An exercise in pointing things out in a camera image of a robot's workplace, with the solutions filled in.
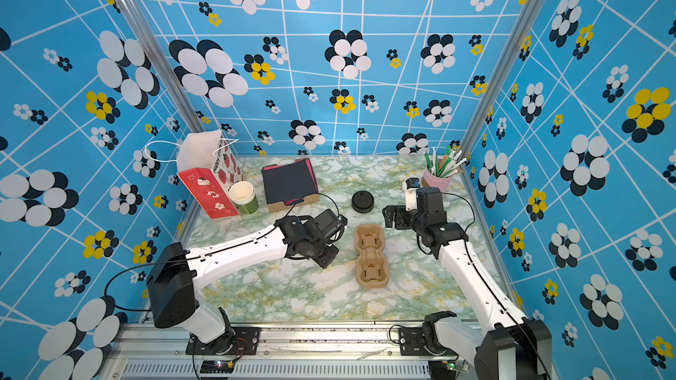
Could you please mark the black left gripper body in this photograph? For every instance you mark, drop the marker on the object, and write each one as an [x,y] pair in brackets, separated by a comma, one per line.
[326,252]

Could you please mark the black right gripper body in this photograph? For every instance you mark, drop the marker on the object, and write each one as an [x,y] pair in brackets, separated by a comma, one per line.
[405,220]

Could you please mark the black plastic cup lids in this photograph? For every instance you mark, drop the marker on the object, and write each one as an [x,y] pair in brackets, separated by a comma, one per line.
[362,202]

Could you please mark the brown pulp cup carrier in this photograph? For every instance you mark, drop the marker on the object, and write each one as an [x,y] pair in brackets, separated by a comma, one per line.
[372,266]

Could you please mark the white green paper cup stack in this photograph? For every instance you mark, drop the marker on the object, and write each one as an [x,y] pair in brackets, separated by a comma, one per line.
[243,196]

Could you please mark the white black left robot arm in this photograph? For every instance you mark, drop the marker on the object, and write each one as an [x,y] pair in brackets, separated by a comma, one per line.
[179,275]

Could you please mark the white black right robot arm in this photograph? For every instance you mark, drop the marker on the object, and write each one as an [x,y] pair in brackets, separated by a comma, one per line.
[470,290]

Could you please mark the pink cup straw holder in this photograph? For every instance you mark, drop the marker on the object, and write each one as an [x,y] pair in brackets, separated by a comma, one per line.
[431,181]

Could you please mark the green white wrapped straws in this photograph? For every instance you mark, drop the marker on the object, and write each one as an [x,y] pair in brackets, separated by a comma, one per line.
[445,164]

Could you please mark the red white paper gift bag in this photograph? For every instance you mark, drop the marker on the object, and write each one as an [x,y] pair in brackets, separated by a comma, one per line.
[208,168]

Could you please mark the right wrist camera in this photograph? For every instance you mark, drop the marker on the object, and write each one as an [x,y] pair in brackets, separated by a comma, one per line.
[410,187]

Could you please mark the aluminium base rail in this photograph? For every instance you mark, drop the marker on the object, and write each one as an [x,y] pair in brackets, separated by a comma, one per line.
[338,350]

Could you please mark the right aluminium corner post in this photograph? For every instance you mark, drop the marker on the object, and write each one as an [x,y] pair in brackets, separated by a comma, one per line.
[524,23]

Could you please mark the aluminium corner post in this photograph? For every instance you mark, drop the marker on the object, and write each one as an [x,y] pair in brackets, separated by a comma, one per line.
[524,23]
[139,25]

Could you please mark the left aluminium corner post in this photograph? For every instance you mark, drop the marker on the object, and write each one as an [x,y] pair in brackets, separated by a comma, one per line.
[139,25]

